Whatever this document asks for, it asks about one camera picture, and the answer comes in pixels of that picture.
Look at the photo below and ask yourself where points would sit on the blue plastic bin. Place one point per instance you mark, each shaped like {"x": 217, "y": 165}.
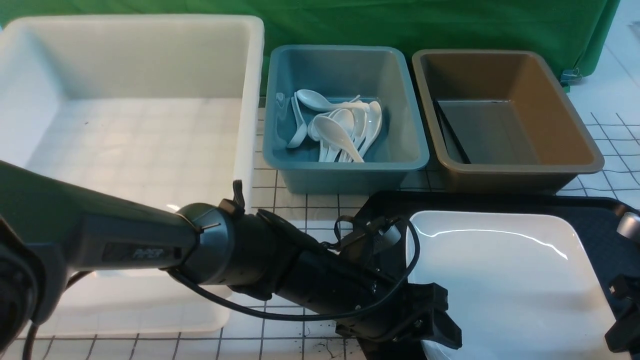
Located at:
{"x": 340, "y": 73}

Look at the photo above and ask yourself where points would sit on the white round spoon behind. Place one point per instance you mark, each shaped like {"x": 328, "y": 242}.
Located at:
{"x": 311, "y": 128}

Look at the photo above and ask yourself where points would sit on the brown plastic bin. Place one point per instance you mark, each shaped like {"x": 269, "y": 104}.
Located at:
{"x": 512, "y": 117}

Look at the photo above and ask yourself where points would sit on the white spoon top of pile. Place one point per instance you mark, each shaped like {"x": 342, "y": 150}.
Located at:
{"x": 317, "y": 102}

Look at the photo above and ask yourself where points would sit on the white spoon centre pile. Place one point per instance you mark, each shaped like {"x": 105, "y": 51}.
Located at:
{"x": 345, "y": 119}

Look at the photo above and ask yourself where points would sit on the white spoon far right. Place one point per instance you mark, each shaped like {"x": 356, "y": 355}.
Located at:
{"x": 373, "y": 126}

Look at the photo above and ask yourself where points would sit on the white spoon far left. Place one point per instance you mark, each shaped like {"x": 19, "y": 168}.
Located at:
{"x": 301, "y": 125}

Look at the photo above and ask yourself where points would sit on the green backdrop cloth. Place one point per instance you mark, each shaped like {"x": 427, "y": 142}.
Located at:
{"x": 568, "y": 34}

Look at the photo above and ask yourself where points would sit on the white ceramic soup spoon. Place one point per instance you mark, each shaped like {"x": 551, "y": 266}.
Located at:
{"x": 336, "y": 139}

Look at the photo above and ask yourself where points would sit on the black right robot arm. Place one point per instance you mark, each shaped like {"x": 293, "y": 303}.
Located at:
{"x": 629, "y": 227}

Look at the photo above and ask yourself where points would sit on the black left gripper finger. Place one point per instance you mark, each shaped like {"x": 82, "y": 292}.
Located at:
{"x": 425, "y": 317}

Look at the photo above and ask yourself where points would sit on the metal binder clip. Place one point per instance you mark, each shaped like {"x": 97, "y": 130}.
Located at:
{"x": 570, "y": 77}

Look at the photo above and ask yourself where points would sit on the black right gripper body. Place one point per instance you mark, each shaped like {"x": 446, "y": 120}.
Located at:
{"x": 624, "y": 294}

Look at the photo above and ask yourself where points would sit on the white square rice plate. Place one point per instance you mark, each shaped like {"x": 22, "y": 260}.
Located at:
{"x": 520, "y": 286}

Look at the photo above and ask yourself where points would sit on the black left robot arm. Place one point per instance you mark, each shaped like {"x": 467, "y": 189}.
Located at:
{"x": 54, "y": 234}

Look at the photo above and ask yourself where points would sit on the black chopsticks pair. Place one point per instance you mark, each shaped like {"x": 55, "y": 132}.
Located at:
{"x": 446, "y": 127}

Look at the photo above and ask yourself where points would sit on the white bowl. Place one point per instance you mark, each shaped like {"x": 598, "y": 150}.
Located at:
{"x": 173, "y": 207}

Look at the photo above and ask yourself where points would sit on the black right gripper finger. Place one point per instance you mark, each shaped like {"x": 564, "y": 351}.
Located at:
{"x": 624, "y": 334}

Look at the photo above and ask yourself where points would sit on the large white plastic bin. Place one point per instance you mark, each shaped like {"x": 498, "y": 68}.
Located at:
{"x": 156, "y": 109}

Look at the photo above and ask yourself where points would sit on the black serving tray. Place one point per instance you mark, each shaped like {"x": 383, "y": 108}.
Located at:
{"x": 595, "y": 220}

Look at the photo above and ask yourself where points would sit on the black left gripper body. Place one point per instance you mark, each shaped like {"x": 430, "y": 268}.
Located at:
{"x": 362, "y": 301}

